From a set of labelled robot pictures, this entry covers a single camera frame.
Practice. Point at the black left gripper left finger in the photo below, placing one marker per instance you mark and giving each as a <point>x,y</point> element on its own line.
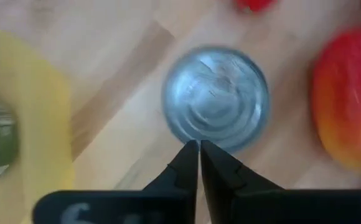
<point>183,180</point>

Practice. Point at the yellow plastic bin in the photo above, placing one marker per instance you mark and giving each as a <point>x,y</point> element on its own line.
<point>43,109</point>

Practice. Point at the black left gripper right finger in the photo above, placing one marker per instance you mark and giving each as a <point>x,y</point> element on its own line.
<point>224,180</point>

